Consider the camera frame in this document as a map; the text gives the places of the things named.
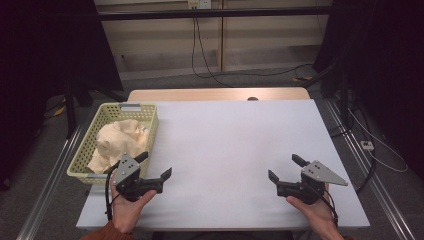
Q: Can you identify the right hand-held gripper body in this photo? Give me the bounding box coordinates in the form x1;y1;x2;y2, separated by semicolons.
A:
276;160;349;205

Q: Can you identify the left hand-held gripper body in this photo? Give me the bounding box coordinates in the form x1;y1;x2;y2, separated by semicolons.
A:
113;152;165;203

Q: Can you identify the cream cloth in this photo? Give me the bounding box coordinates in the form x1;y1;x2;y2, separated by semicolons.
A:
87;119;150;174

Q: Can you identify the pale green plastic basket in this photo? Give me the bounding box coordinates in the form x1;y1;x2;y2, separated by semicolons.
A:
66;102;160;186

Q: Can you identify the person's right hand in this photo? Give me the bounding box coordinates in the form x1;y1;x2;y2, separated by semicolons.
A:
286;183;338;235

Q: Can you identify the person's left hand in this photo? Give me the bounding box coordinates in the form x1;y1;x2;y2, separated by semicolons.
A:
109;179;158;235

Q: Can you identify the white table cover sheet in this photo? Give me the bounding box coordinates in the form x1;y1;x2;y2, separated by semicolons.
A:
75;99;371;232

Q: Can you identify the black metal stand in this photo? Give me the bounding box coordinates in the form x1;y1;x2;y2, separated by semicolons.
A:
299;58;355;132

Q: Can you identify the black tripod stand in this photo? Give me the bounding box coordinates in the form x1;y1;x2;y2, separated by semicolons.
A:
62;74;128;140

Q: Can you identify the dark curtain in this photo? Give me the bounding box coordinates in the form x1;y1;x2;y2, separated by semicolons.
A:
312;0;424;183
0;0;125;189

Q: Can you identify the black horizontal metal bar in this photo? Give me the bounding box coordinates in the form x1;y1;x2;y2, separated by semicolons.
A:
98;5;334;22

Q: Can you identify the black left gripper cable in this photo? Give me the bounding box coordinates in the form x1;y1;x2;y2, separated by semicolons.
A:
104;161;122;223

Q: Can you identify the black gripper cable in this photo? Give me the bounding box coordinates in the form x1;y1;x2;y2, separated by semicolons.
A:
104;161;122;223
311;185;340;228

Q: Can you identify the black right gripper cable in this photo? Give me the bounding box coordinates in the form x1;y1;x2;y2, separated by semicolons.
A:
311;185;340;228

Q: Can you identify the aluminium floor rail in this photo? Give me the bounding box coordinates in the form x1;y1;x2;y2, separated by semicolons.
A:
323;99;417;240
15;123;85;240

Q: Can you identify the black floor cable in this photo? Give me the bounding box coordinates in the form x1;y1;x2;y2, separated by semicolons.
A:
354;149;378;195

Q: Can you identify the white floor cable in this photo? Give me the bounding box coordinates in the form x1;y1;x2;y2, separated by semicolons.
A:
347;107;410;174

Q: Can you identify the long black wall cable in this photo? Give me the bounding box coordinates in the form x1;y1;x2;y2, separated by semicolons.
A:
190;16;315;80

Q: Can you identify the short black wall cable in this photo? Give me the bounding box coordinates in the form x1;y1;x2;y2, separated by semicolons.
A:
195;17;234;89

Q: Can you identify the white wall socket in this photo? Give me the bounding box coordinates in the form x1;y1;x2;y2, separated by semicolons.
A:
187;0;213;10

